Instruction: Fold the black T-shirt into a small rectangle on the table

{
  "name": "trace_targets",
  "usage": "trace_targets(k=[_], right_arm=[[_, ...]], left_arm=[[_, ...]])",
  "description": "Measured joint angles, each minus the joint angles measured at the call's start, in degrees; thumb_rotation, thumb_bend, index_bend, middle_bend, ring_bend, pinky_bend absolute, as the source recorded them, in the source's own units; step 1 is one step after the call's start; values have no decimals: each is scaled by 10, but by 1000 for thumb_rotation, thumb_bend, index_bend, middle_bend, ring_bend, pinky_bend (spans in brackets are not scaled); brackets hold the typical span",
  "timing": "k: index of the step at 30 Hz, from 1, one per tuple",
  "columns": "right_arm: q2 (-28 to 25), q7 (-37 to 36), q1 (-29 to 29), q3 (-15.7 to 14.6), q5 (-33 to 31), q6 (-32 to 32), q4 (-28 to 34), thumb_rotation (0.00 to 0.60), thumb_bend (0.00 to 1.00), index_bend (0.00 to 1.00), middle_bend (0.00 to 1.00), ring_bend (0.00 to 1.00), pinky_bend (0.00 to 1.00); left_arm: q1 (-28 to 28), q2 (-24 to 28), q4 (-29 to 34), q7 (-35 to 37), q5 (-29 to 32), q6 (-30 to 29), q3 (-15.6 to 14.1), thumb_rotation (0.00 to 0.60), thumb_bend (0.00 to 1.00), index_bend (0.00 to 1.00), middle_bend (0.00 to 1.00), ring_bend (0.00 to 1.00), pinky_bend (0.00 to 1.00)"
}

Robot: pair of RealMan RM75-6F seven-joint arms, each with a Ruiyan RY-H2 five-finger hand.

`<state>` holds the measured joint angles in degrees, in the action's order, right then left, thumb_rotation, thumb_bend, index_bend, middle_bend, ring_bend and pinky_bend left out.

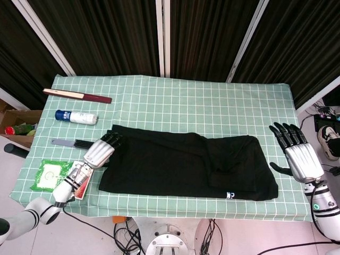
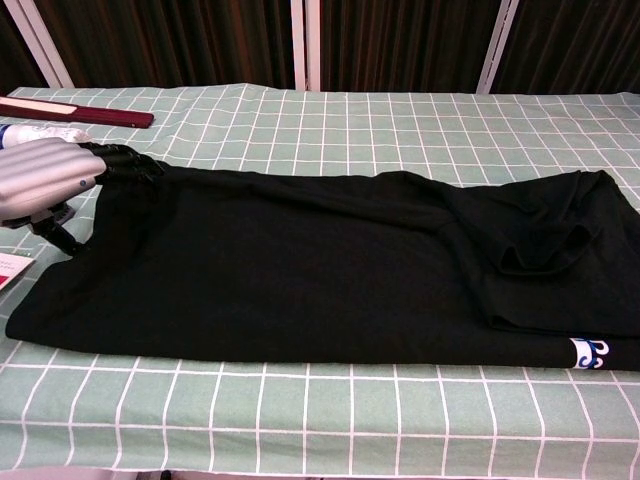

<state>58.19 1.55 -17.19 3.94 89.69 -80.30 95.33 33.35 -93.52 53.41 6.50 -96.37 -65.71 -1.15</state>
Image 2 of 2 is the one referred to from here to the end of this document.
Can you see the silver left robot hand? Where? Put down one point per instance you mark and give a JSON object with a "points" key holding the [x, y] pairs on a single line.
{"points": [[45, 175]]}

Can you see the black T-shirt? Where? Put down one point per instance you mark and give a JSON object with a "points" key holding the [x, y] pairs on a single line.
{"points": [[275, 265]]}

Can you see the white bottle with blue cap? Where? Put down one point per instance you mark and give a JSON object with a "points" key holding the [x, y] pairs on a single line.
{"points": [[45, 134]]}

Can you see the maroon and cream folding fan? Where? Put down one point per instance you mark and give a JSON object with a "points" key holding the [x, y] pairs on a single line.
{"points": [[110, 116]]}

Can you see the red white snack packet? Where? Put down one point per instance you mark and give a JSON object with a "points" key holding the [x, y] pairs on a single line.
{"points": [[12, 270]]}

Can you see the dark pleated curtain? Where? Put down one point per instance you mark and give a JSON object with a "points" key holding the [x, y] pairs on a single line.
{"points": [[12, 55], [400, 40], [175, 40], [575, 45]]}

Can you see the white frame post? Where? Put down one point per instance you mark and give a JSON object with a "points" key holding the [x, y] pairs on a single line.
{"points": [[495, 50], [60, 70], [298, 45]]}

